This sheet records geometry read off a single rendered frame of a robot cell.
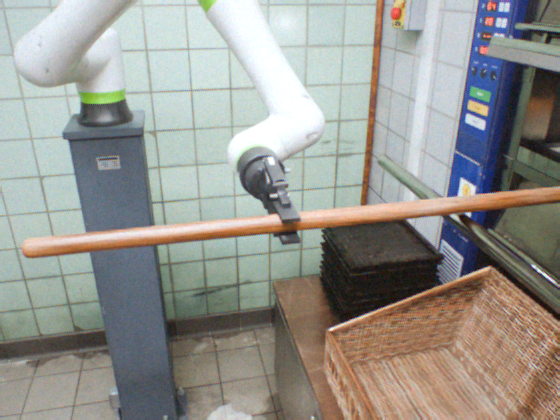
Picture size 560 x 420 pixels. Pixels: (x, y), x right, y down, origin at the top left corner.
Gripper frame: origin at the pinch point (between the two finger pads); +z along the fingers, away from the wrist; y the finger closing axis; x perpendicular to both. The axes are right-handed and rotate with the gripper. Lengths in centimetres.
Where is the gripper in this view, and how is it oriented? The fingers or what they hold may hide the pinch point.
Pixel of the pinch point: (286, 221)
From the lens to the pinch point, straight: 76.7
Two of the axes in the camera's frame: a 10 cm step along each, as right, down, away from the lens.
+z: 2.1, 4.2, -8.8
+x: -9.8, 0.9, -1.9
